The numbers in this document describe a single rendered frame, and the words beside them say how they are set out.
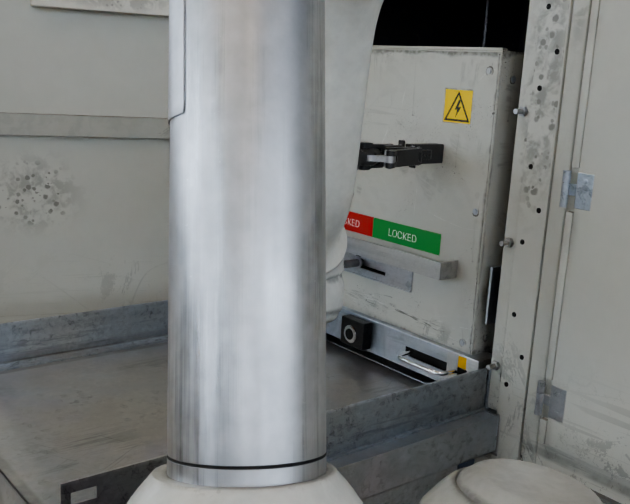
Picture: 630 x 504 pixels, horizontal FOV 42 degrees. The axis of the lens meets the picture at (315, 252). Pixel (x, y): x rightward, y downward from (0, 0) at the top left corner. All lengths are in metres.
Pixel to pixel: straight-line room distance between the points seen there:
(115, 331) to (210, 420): 1.05
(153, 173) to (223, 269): 1.19
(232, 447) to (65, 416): 0.78
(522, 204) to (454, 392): 0.30
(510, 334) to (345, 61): 0.59
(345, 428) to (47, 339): 0.59
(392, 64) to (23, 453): 0.82
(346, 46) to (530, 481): 0.44
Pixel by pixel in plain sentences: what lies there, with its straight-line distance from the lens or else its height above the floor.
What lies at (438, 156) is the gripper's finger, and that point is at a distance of 1.32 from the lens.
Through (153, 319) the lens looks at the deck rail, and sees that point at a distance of 1.56.
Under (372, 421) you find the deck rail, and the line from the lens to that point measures 1.16.
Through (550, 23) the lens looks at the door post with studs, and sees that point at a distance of 1.22.
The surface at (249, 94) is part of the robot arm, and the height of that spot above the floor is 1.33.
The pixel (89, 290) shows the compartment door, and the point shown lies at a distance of 1.70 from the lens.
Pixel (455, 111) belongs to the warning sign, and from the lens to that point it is 1.31.
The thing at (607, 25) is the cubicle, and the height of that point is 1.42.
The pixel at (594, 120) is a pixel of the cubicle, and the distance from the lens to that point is 1.15.
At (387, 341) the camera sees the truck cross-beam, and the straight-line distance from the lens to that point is 1.44.
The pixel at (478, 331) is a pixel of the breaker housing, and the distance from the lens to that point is 1.33.
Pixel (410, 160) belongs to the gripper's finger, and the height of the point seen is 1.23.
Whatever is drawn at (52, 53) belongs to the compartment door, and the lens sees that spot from 1.64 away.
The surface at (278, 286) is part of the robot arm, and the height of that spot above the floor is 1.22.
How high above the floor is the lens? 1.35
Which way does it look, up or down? 12 degrees down
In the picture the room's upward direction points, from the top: 3 degrees clockwise
